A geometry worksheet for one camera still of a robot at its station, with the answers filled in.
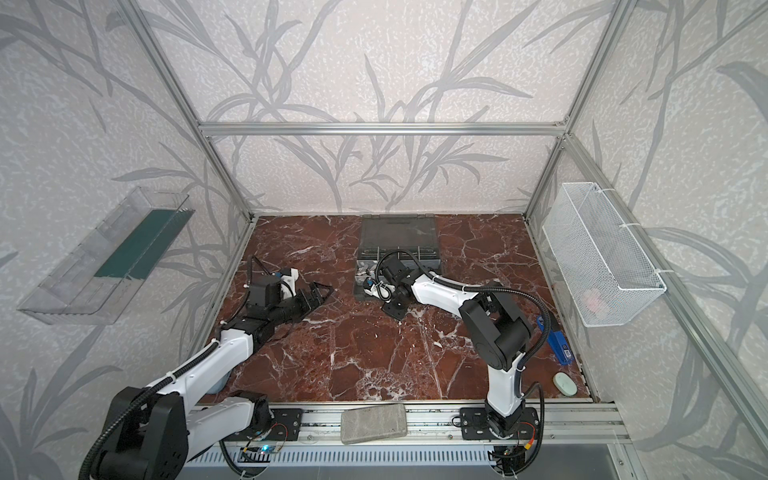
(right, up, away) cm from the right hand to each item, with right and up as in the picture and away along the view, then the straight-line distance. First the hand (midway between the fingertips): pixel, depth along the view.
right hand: (392, 296), depth 94 cm
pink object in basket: (+51, +2, -21) cm, 55 cm away
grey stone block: (-7, -27, -23) cm, 36 cm away
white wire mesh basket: (+46, +12, -32) cm, 57 cm away
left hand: (-18, +5, -9) cm, 21 cm away
